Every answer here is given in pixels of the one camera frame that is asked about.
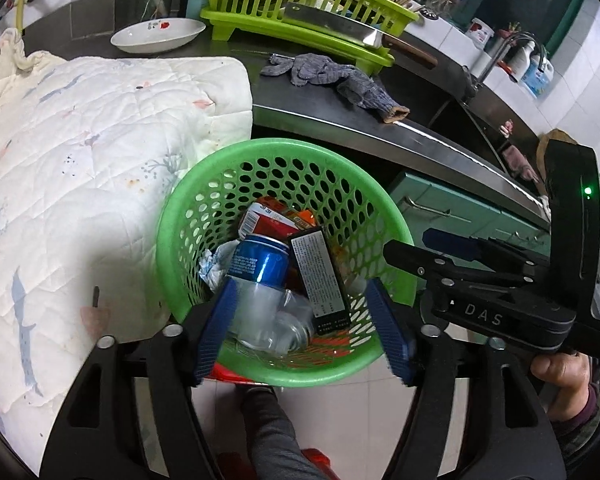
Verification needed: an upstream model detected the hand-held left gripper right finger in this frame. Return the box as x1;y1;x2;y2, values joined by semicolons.
364;277;567;480

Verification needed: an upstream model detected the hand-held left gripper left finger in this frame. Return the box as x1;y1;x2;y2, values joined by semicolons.
40;276;241;480

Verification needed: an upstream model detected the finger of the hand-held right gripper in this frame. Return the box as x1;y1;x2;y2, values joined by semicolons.
381;239;487;289
421;227;549;267

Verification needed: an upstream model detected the blue soda can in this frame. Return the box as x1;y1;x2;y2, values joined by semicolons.
224;234;292;292

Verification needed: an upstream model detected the black carton box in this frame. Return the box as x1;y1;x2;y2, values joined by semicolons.
289;226;353;337

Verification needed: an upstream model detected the red soda can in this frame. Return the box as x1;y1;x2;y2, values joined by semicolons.
237;197;303;240

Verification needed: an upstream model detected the green plastic basket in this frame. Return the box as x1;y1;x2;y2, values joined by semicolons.
156;138;422;389

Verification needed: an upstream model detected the person's right forearm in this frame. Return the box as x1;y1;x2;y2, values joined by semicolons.
549;384;600;467

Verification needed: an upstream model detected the person's right hand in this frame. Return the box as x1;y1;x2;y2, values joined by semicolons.
529;352;594;422

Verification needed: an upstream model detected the teal cabinet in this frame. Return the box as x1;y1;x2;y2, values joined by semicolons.
386;171;552;257

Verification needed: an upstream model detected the pink cloth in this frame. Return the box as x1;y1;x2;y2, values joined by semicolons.
499;119;542;182

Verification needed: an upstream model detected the person's leg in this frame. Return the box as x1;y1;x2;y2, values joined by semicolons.
239;385;327;480

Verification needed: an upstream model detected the tan fibrous scrubber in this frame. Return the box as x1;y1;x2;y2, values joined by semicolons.
536;129;577;152

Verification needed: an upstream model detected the white bottle with blue label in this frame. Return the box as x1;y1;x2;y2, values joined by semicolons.
520;55;557;99

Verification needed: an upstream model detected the steel faucet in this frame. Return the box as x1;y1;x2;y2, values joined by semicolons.
471;31;552;97

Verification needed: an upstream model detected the grey cloth glove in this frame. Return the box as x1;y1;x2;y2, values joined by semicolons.
259;52;412;124

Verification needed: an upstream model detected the white container with red label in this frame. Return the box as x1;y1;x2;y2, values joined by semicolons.
465;16;496;52

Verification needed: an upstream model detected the white quilted blanket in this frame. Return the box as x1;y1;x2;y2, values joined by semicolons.
0;27;254;461

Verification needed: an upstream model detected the green dish rack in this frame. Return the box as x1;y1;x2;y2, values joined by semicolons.
200;0;422;69

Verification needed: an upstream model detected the white plate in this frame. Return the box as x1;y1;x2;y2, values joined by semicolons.
111;17;207;55

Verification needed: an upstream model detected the steel cleaver with wooden handle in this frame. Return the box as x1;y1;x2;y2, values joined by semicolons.
281;2;439;71

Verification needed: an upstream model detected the yellow hose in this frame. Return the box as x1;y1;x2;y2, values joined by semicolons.
14;0;32;37

